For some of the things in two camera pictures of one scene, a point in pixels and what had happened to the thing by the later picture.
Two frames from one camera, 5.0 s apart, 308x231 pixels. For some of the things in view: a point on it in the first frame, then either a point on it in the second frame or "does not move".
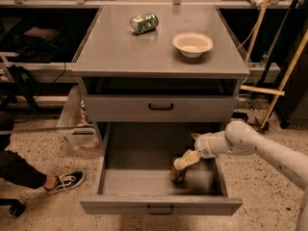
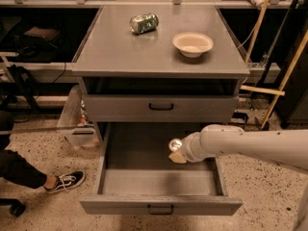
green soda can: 143,23 does not move
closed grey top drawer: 161,108 does not move
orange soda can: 176,175 → 175,144
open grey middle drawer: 134,174 does not move
